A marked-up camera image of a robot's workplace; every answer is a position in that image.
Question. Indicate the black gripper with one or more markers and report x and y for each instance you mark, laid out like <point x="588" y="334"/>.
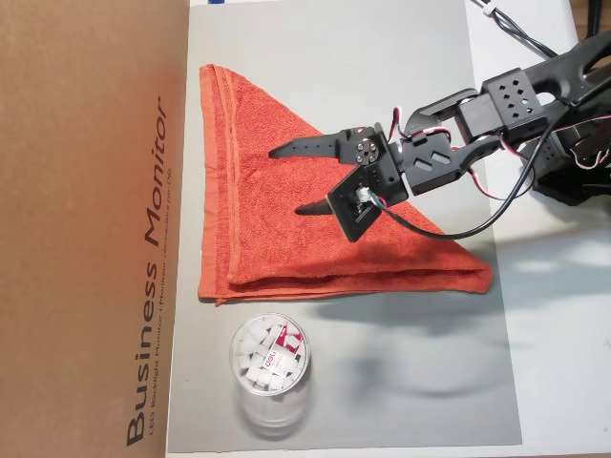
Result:
<point x="377" y="164"/>

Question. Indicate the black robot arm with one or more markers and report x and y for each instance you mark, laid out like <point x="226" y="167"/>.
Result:
<point x="515" y="100"/>

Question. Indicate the orange terry towel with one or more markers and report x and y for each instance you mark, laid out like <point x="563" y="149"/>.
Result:
<point x="267" y="229"/>

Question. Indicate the red white eraser wrapper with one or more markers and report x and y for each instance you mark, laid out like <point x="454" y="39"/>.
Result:
<point x="288" y="339"/>

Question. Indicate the black square wrist camera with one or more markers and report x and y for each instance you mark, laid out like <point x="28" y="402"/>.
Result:
<point x="353" y="214"/>

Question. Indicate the grey table mat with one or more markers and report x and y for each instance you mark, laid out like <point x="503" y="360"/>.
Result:
<point x="382" y="381"/>

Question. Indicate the clear plastic jar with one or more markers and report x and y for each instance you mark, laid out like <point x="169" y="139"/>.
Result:
<point x="267" y="396"/>

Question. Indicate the brown Business Monitor cardboard box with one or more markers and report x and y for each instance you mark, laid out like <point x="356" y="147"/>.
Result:
<point x="71" y="238"/>

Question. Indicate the deli labelled white eraser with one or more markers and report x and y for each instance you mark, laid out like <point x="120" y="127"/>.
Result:
<point x="274" y="362"/>

